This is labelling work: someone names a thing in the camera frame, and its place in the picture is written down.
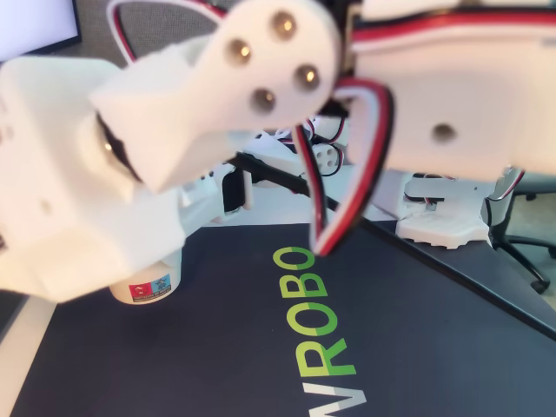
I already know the dark mat with ROBO print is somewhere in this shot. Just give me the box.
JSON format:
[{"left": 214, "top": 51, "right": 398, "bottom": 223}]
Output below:
[{"left": 8, "top": 221, "right": 556, "bottom": 417}]

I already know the red white black servo cable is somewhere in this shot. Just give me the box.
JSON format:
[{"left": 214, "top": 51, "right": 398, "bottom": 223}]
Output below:
[{"left": 106, "top": 0, "right": 556, "bottom": 257}]

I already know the grey office chair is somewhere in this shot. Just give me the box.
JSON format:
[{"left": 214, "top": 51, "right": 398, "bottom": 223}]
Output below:
[{"left": 488, "top": 167, "right": 556, "bottom": 293}]

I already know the grey fabric partition panel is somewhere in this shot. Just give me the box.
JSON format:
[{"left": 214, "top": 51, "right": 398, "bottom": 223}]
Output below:
[{"left": 73, "top": 0, "right": 231, "bottom": 70}]

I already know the black Dell monitor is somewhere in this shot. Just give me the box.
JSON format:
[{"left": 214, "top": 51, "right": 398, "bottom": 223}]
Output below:
[{"left": 0, "top": 0, "right": 83, "bottom": 62}]

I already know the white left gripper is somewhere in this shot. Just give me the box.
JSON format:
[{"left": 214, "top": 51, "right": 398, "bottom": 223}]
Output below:
[{"left": 0, "top": 56, "right": 186, "bottom": 303}]

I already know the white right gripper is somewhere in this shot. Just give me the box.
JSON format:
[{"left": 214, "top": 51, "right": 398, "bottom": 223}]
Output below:
[{"left": 182, "top": 162, "right": 255, "bottom": 228}]

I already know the white paper cup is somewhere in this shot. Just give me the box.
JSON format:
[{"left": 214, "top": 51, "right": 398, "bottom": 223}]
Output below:
[{"left": 108, "top": 245, "right": 182, "bottom": 305}]

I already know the thick black camera cable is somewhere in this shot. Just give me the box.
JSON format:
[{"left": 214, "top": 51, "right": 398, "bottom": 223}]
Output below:
[{"left": 225, "top": 151, "right": 556, "bottom": 342}]

